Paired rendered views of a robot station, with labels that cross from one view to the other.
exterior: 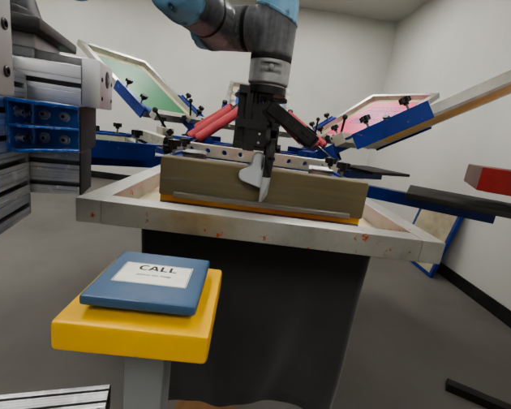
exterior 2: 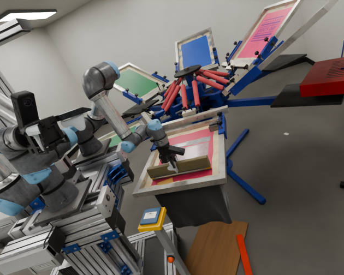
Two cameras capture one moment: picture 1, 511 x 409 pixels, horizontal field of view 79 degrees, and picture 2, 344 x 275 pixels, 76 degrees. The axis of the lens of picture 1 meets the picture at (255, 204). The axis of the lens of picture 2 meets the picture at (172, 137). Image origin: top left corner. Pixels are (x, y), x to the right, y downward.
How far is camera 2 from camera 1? 94 cm
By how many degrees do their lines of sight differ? 26
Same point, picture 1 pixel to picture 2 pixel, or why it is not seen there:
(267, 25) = (153, 133)
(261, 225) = (174, 187)
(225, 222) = (166, 189)
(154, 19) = (120, 11)
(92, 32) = (96, 39)
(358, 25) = not seen: outside the picture
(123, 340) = (148, 229)
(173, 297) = (153, 220)
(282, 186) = (181, 166)
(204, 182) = (160, 172)
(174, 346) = (155, 228)
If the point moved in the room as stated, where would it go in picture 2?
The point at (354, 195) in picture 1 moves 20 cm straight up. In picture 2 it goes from (204, 161) to (193, 133)
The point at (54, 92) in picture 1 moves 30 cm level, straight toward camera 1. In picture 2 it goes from (114, 162) to (118, 185)
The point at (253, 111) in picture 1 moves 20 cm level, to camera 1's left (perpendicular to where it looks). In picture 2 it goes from (162, 151) to (135, 157)
